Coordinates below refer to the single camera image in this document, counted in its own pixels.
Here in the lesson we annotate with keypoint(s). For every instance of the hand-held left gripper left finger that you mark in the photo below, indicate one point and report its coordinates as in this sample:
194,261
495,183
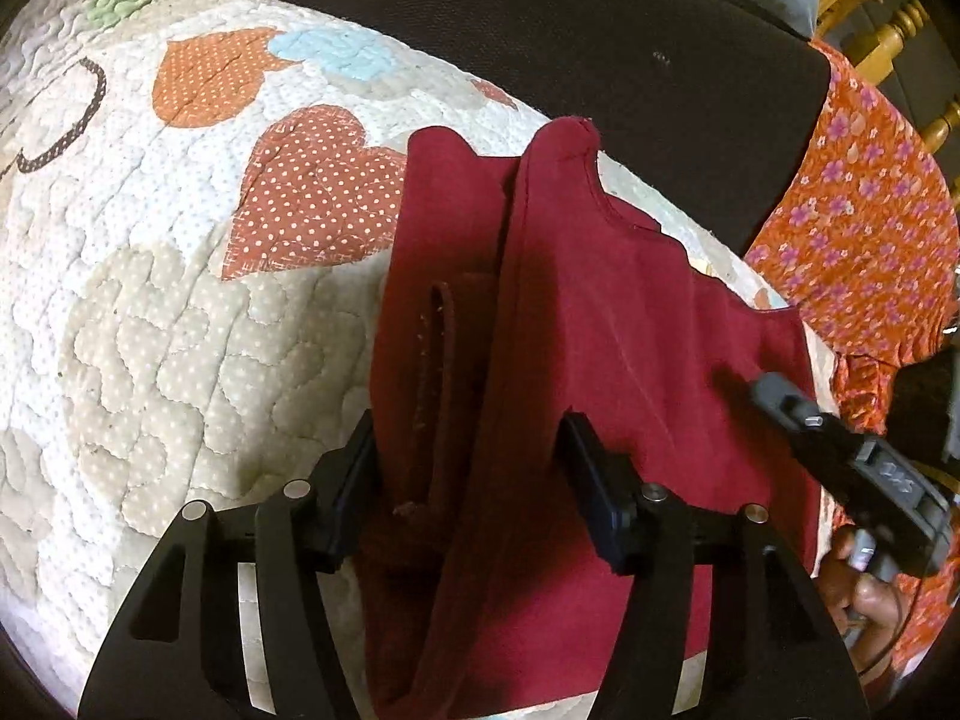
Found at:
352,499

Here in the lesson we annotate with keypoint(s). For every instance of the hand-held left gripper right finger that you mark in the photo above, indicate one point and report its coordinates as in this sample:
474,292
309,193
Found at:
594,491

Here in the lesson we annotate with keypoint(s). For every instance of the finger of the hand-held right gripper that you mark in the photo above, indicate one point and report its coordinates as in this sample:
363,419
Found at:
784,397

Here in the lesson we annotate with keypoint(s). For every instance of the maroon small shirt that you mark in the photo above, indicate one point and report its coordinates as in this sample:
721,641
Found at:
600,315

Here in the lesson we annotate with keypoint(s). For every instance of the person's right hand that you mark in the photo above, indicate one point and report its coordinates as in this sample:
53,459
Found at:
874,607

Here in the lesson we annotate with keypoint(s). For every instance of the orange floral cloth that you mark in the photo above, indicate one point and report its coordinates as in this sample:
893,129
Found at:
862,225

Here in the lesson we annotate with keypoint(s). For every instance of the white quilted heart blanket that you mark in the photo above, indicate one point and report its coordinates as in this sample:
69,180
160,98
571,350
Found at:
150,277

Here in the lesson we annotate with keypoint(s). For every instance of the dark brown blanket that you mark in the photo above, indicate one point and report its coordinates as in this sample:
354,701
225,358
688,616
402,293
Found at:
525,30

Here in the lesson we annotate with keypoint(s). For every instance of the yellow wooden bed frame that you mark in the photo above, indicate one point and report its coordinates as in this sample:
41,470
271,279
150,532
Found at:
900,30

